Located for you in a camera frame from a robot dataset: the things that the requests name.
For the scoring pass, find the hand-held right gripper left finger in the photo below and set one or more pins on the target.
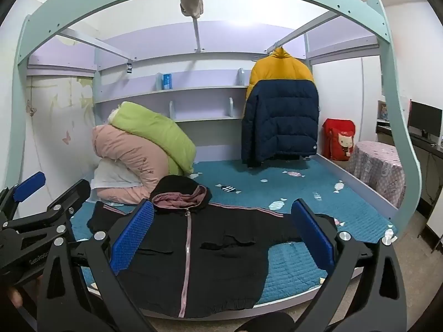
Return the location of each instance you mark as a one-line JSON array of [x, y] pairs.
[[133, 238]]

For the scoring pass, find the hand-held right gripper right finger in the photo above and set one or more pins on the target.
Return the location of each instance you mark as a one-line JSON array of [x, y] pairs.
[[313, 235]]

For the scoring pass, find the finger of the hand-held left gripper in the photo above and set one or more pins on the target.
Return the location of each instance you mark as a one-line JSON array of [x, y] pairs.
[[71, 197], [30, 186]]

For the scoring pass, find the black hooded jacket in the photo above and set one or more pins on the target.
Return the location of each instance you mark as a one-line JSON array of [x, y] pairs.
[[214, 256]]

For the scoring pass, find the person's left hand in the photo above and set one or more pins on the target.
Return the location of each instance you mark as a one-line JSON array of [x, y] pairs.
[[14, 297]]

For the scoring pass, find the white pillow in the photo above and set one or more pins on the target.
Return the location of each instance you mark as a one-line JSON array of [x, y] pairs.
[[110, 179]]

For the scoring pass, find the blue candy print bed mat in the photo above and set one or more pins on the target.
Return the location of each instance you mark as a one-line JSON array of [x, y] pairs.
[[294, 186]]

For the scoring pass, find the pink quilt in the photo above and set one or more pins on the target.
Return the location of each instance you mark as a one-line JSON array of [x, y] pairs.
[[121, 152]]

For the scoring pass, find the table with pink cloth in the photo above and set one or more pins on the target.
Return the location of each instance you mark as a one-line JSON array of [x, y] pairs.
[[377, 169]]

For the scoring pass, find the person's leg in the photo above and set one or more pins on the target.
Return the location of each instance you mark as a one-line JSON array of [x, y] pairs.
[[266, 323]]

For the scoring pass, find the red cartoon cat bag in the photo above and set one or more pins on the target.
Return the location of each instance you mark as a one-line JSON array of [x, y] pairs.
[[341, 138]]

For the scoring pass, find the green quilt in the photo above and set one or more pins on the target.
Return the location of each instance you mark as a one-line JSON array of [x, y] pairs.
[[152, 128]]

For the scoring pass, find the yellow navy puffer jacket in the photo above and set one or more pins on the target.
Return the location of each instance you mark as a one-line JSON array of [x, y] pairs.
[[277, 110]]

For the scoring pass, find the small black tag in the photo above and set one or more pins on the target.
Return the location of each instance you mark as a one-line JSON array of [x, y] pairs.
[[129, 68]]

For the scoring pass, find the dark desk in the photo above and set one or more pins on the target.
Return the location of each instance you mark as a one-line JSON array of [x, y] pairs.
[[427, 150]]

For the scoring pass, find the colourful picture box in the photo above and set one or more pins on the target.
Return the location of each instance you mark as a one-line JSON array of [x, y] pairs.
[[382, 110]]

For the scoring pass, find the blue box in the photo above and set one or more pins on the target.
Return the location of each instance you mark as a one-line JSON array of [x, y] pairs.
[[167, 81]]

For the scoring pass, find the black computer monitor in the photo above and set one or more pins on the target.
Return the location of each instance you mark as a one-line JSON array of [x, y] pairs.
[[425, 119]]

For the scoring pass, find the grey hanging cloth bag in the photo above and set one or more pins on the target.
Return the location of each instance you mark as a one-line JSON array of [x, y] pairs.
[[191, 3]]

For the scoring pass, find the pink butterfly wall sticker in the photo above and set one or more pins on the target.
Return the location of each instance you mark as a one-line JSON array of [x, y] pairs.
[[66, 138]]

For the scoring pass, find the grey butterfly wall sticker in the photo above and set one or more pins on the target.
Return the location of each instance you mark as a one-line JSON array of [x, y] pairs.
[[32, 109]]

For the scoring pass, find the purple wall shelf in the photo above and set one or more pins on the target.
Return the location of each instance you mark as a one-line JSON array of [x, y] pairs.
[[200, 93]]

